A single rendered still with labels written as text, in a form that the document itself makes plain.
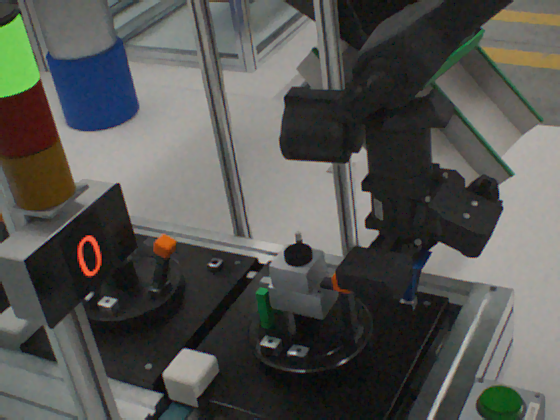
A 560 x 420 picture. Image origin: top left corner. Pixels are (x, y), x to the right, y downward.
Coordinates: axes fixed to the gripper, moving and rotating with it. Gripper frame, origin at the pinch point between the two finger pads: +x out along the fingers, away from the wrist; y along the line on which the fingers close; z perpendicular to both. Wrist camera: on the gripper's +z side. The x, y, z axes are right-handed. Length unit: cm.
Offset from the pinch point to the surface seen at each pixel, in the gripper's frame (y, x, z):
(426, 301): 10.1, 12.5, -2.1
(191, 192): 38, 24, -55
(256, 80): 82, 24, -67
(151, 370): -10.4, 12.6, -26.9
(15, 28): -18.6, -31.0, -21.4
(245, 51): 85, 19, -70
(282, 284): -2.3, 3.2, -13.1
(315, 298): -2.2, 4.2, -9.4
